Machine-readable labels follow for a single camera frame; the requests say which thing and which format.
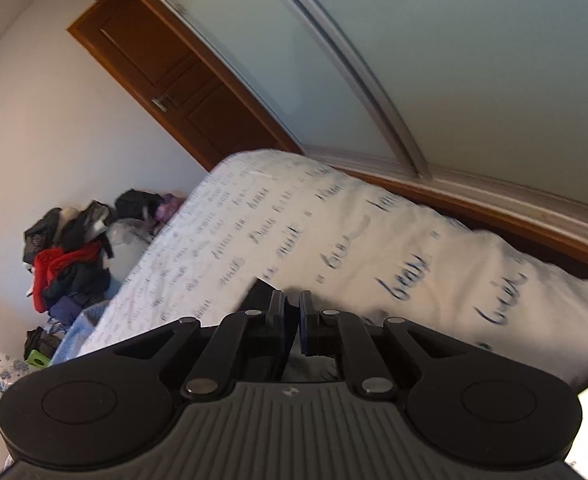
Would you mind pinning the frosted wardrobe sliding door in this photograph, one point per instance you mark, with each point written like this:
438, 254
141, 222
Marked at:
474, 60

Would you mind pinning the white plastic bag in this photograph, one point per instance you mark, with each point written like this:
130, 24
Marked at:
126, 232

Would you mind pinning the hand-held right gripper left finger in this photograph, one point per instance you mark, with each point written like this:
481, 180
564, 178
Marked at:
280, 316

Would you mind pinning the brown wooden door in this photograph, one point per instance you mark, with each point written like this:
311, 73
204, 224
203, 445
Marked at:
173, 70

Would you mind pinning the bed with script-print sheet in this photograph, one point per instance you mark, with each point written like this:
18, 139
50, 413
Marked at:
324, 220

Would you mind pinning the purple cloth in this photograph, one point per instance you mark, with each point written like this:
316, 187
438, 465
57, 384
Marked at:
168, 206

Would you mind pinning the light blue blanket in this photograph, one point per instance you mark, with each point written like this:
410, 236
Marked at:
76, 332

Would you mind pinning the floral cloth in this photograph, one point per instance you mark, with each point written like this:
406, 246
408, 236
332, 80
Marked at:
6, 367

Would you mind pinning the black pants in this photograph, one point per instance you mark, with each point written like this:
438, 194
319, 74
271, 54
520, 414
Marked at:
259, 294

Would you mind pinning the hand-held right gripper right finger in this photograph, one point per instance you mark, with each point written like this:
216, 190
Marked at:
305, 316

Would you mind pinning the green plastic box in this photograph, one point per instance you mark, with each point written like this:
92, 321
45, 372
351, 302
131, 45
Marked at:
37, 360

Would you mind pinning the red garment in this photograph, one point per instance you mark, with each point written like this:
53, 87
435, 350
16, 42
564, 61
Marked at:
53, 265

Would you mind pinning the pile of dark clothes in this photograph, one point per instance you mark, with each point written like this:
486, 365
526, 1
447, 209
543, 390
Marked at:
81, 240

